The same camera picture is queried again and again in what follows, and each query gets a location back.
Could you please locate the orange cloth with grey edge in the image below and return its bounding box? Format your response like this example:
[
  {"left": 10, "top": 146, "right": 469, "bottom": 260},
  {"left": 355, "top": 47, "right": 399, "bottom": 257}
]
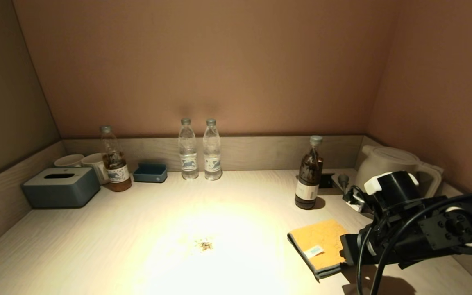
[{"left": 287, "top": 218, "right": 348, "bottom": 281}]

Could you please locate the dark tea bottle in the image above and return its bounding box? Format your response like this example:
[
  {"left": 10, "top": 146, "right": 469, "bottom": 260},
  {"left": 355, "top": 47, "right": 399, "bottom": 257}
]
[{"left": 294, "top": 136, "right": 324, "bottom": 210}]

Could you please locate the white electric kettle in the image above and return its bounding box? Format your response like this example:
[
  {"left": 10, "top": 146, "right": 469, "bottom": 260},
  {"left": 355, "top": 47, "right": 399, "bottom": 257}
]
[{"left": 355, "top": 145, "right": 444, "bottom": 197}]

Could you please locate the dark crumbs pile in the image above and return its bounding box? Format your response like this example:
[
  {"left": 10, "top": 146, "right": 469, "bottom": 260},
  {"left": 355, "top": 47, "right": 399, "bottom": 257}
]
[{"left": 193, "top": 237, "right": 216, "bottom": 252}]

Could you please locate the clear water bottle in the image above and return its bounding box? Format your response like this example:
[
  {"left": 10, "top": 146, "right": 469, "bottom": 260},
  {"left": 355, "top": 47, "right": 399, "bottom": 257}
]
[
  {"left": 203, "top": 119, "right": 223, "bottom": 181},
  {"left": 178, "top": 118, "right": 200, "bottom": 180}
]

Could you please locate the small blue tray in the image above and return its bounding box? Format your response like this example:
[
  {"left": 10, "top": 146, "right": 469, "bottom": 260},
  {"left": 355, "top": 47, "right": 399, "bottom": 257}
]
[{"left": 133, "top": 163, "right": 168, "bottom": 183}]

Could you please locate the half-full amber tea bottle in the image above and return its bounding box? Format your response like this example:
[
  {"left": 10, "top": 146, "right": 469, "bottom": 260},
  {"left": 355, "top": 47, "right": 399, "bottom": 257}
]
[{"left": 100, "top": 125, "right": 132, "bottom": 192}]

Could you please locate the blue-grey tissue box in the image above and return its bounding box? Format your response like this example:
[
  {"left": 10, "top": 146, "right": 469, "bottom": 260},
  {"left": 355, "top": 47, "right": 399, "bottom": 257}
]
[{"left": 22, "top": 167, "right": 101, "bottom": 209}]

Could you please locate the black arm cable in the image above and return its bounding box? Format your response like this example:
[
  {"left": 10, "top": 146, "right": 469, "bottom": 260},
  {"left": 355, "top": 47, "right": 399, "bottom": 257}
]
[{"left": 357, "top": 189, "right": 472, "bottom": 295}]

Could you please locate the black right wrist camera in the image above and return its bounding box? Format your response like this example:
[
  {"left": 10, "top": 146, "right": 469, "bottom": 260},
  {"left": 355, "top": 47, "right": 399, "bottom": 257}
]
[{"left": 364, "top": 171, "right": 420, "bottom": 209}]

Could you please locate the white mug with handle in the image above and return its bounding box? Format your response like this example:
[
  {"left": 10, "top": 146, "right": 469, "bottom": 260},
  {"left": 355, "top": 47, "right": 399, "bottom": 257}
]
[{"left": 82, "top": 153, "right": 110, "bottom": 185}]

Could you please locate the white mug without visible handle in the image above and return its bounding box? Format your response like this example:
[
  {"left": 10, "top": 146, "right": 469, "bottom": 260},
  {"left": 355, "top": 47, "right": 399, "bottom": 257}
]
[{"left": 54, "top": 154, "right": 85, "bottom": 168}]

